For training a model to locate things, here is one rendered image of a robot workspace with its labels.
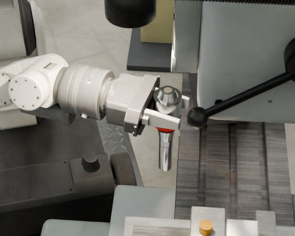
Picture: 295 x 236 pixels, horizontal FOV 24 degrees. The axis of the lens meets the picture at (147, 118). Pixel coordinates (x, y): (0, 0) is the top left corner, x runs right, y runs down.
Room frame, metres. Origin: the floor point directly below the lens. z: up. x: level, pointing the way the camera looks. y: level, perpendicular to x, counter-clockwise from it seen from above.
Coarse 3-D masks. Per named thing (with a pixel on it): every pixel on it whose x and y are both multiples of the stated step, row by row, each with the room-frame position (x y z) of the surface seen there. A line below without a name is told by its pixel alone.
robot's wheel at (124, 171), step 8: (120, 152) 1.32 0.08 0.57; (112, 160) 1.28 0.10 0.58; (120, 160) 1.27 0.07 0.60; (128, 160) 1.27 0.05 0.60; (112, 168) 1.31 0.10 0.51; (120, 168) 1.24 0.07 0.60; (128, 168) 1.24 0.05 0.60; (120, 176) 1.21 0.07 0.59; (128, 176) 1.21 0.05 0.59; (120, 184) 1.19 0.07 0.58; (128, 184) 1.19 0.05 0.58; (136, 184) 1.20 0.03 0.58
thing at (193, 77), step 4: (192, 76) 1.16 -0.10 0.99; (196, 76) 1.12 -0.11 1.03; (192, 80) 1.16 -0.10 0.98; (196, 80) 1.11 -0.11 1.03; (192, 84) 1.16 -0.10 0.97; (196, 84) 1.11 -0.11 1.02; (192, 88) 1.15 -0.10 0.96; (196, 88) 1.10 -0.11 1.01; (192, 92) 1.15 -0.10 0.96; (196, 92) 1.10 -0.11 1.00; (192, 96) 1.15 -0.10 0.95; (196, 96) 1.10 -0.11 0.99; (196, 100) 1.09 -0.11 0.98; (196, 104) 1.09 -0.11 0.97; (208, 120) 1.06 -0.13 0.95; (212, 120) 1.06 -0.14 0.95; (216, 120) 1.07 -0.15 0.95; (220, 120) 1.07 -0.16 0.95; (224, 120) 1.07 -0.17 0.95; (228, 120) 1.07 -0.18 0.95; (232, 120) 1.07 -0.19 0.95; (208, 124) 1.06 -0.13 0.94; (212, 124) 1.07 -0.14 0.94
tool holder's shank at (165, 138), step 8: (160, 136) 0.82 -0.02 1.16; (168, 136) 0.81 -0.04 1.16; (160, 144) 0.82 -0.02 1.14; (168, 144) 0.81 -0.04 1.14; (160, 152) 0.82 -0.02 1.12; (168, 152) 0.81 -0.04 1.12; (160, 160) 0.82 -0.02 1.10; (168, 160) 0.81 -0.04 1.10; (160, 168) 0.82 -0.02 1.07; (168, 168) 0.81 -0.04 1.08
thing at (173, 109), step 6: (156, 90) 0.84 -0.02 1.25; (156, 96) 0.82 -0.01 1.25; (180, 96) 0.82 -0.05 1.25; (156, 102) 0.81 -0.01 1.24; (162, 102) 0.81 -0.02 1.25; (174, 102) 0.81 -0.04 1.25; (180, 102) 0.81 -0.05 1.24; (156, 108) 0.81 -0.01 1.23; (162, 108) 0.80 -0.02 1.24; (168, 108) 0.80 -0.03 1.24; (174, 108) 0.80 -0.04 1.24; (180, 108) 0.81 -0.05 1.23; (168, 114) 0.80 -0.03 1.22; (174, 114) 0.80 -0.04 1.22; (180, 114) 0.82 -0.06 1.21
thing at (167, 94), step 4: (164, 88) 0.83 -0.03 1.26; (168, 88) 0.83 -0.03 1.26; (172, 88) 0.83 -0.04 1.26; (160, 92) 0.82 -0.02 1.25; (164, 92) 0.82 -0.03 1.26; (168, 92) 0.82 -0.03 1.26; (172, 92) 0.82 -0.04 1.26; (176, 92) 0.82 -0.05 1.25; (160, 96) 0.82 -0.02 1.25; (164, 96) 0.81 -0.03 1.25; (168, 96) 0.81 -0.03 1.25; (172, 96) 0.81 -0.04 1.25; (176, 96) 0.82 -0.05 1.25; (160, 100) 0.81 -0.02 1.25; (164, 100) 0.81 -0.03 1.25; (168, 100) 0.81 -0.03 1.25; (172, 100) 0.81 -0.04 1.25
